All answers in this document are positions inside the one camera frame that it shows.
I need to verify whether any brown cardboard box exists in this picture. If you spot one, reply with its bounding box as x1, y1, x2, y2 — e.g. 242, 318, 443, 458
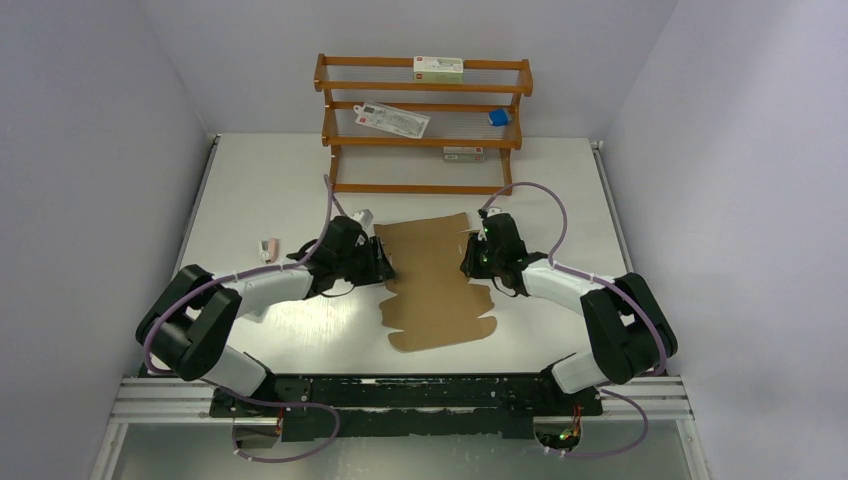
374, 213, 497, 353

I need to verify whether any white flat package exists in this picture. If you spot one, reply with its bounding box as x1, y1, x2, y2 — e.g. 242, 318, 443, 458
352, 102, 430, 139

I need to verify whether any green white box top shelf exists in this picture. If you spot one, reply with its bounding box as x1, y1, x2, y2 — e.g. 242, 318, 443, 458
412, 56, 464, 84

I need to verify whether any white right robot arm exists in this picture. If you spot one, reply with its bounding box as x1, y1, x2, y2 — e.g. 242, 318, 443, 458
460, 209, 678, 414

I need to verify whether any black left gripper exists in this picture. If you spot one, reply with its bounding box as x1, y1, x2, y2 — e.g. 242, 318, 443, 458
335, 235, 398, 286

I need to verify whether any orange wooden shelf rack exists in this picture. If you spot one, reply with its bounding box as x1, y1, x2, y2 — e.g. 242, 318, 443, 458
313, 54, 534, 195

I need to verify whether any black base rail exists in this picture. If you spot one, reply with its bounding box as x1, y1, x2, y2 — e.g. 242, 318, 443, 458
209, 372, 603, 442

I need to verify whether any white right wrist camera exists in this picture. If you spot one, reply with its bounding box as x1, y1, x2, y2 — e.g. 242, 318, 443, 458
477, 208, 498, 230

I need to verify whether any small box lower shelf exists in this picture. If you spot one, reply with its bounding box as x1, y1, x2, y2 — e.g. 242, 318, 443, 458
443, 147, 485, 163

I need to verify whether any small blue object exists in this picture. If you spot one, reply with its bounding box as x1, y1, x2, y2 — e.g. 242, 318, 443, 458
488, 108, 512, 127

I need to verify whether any small pink white object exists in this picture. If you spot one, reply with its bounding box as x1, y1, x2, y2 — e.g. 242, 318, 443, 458
259, 238, 279, 264

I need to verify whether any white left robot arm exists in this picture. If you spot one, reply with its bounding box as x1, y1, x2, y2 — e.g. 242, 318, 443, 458
135, 210, 395, 416

